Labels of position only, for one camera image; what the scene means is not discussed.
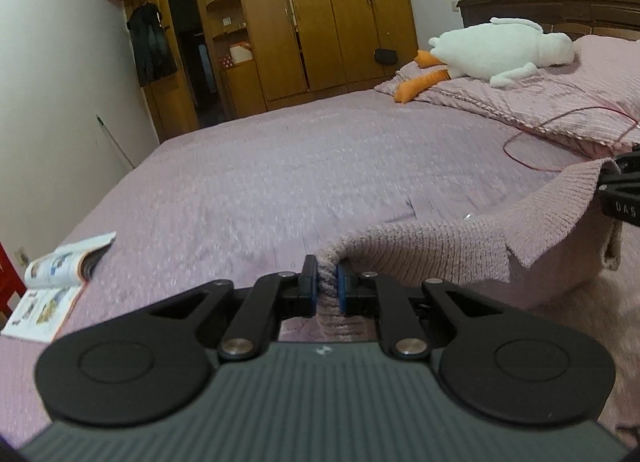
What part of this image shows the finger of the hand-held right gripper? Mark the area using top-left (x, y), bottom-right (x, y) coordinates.
top-left (597, 144), bottom-right (640, 191)

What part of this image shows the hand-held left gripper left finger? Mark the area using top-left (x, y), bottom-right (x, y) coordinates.
top-left (150, 254), bottom-right (319, 362)

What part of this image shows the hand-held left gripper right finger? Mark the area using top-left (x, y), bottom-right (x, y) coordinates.
top-left (337, 263), bottom-right (504, 362)

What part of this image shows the pink knit cardigan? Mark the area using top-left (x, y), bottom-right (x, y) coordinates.
top-left (317, 158), bottom-right (623, 343)

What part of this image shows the pink checkered pillow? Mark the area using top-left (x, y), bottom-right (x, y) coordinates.
top-left (374, 34), bottom-right (640, 159)

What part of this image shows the pink floral bedspread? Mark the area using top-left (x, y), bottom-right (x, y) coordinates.
top-left (0, 86), bottom-right (640, 448)

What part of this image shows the white goose plush toy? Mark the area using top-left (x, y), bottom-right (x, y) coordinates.
top-left (393, 16), bottom-right (576, 105)

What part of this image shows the thin pole with green tip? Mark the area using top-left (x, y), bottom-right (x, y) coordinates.
top-left (95, 114), bottom-right (135, 171)

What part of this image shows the white and orange box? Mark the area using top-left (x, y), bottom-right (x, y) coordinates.
top-left (227, 41), bottom-right (254, 64)

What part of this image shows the open picture book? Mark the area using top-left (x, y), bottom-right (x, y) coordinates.
top-left (0, 231), bottom-right (117, 344)

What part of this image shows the wooden wardrobe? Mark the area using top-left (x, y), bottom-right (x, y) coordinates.
top-left (97, 0), bottom-right (421, 143)

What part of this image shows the dark hanging coat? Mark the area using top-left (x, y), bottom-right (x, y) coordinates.
top-left (125, 0), bottom-right (179, 88)

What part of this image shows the red furniture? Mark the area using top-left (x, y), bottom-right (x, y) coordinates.
top-left (0, 239), bottom-right (27, 319)

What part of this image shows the red cable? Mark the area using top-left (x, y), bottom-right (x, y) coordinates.
top-left (502, 106), bottom-right (640, 173)

